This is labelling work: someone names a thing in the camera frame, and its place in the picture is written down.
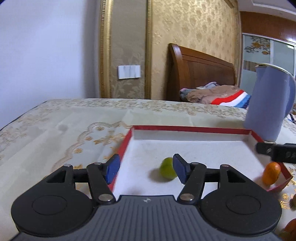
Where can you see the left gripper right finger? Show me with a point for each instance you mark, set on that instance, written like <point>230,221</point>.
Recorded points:
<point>226,199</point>

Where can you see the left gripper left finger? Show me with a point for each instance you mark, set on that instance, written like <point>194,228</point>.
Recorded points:
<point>66,199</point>

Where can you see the orange mandarin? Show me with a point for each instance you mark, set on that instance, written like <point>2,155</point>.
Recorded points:
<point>271,173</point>
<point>289,232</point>

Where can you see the small green tomato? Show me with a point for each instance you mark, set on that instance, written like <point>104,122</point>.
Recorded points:
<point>166,169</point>

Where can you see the blue electric kettle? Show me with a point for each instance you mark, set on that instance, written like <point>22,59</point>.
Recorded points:
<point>271,101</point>

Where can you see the cream embroidered tablecloth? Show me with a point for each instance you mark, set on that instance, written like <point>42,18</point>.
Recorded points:
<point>85,131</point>

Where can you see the colourful striped bedding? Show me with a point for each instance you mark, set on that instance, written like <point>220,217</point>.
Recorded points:
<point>215,94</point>

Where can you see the red shallow cardboard box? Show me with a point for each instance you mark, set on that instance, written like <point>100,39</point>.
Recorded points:
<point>145,147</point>

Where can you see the sliding door wardrobe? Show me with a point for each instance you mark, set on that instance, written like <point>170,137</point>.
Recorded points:
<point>265,39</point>

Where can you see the wooden bed headboard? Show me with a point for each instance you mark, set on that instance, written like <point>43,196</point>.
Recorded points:
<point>189,68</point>

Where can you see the white wall switch panel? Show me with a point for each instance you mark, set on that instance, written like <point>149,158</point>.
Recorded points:
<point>129,71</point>

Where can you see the gold wall frame moulding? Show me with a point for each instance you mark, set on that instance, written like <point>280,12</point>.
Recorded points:
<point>124,37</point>

